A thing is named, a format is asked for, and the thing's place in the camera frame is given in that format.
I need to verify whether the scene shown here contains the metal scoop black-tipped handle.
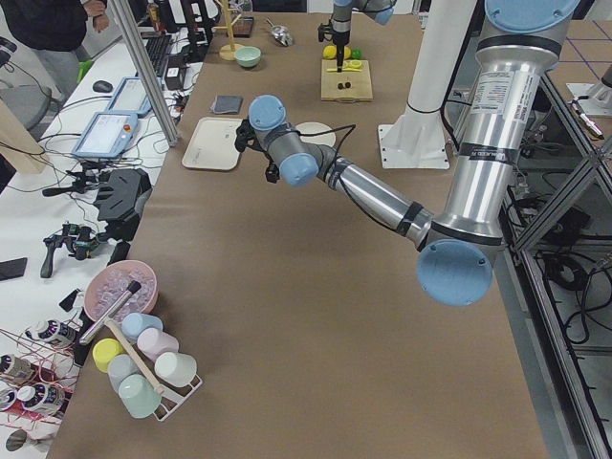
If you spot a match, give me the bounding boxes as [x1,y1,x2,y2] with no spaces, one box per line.
[78,280,142,345]

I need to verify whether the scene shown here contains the pink cup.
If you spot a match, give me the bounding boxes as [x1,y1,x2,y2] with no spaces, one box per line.
[137,328,179,361]

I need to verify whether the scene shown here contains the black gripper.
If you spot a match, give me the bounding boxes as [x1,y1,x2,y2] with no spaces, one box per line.
[317,20,350,73]
[234,119,280,184]

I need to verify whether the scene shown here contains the bamboo cutting board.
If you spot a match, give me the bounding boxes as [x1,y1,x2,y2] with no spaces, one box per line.
[320,59,374,102]

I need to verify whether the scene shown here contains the mint green cup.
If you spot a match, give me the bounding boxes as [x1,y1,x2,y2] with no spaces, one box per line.
[118,374,162,419]

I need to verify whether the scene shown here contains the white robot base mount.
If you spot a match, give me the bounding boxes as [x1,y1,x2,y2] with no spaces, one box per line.
[379,0,478,169]

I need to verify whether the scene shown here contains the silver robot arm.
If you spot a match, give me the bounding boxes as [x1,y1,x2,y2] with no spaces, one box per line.
[317,0,396,73]
[235,1,579,306]

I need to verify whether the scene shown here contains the black keyboard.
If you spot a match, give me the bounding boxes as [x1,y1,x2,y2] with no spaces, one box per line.
[144,34,172,77]

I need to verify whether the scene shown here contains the white cup rack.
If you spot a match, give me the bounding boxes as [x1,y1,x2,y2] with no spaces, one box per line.
[153,375,204,422]

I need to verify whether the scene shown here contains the cream round plate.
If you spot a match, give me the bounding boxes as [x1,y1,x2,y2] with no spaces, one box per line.
[295,121,337,147]

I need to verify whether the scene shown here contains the whole yellow lemon near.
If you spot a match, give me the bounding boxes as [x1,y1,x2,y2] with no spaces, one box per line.
[322,45,337,60]

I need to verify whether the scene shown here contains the wooden mug tree stand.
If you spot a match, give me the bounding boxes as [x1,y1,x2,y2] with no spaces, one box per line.
[213,0,243,61]

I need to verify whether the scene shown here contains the far teach pendant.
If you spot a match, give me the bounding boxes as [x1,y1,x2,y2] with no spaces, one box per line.
[106,76,152,118]

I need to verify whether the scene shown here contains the grey cup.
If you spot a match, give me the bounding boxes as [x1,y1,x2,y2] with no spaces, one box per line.
[107,354,140,393]

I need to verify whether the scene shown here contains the white cup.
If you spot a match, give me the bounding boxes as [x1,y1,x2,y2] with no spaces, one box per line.
[154,352,197,387]

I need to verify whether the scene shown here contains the yellow cup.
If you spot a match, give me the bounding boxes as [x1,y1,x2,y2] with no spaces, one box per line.
[92,338,125,373]

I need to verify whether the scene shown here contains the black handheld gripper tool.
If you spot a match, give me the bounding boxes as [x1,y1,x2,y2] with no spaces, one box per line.
[40,223,103,278]

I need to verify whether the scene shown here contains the grey folded cloth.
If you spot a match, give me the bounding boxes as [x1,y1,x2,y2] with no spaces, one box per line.
[210,95,243,115]

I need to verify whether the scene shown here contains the black computer mouse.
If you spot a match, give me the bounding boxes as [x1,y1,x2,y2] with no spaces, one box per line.
[92,80,114,94]

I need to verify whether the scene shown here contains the cream rabbit tray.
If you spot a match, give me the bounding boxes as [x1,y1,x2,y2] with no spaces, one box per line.
[182,117,242,171]

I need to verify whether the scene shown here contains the near teach pendant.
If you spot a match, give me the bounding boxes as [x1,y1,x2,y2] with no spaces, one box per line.
[72,110,139,159]

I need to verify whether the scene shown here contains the shiny steel scoop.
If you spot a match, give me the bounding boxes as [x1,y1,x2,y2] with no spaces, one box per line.
[266,18,294,47]

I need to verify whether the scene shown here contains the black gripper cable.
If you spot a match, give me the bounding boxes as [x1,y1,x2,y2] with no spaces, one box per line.
[295,123,359,159]

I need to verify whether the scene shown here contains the teach pendant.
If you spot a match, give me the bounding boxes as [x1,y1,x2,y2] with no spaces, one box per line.
[106,76,152,118]
[72,110,139,159]

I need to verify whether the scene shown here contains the yellow plastic knife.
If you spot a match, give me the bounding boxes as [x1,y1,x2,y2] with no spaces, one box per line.
[325,67,362,73]

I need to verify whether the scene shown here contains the blue cup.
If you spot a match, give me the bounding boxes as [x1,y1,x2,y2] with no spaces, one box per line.
[120,313,164,343]

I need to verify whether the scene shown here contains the person in dark clothes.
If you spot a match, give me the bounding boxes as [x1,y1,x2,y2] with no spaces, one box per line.
[1,0,106,52]

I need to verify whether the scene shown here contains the mint green bowl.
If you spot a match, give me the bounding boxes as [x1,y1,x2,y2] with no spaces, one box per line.
[234,46,262,69]

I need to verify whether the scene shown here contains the pink bowl with ice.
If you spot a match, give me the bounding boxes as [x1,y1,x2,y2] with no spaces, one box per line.
[84,260,159,322]

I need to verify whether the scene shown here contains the aluminium frame post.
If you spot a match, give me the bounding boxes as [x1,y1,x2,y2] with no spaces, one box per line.
[108,0,179,146]

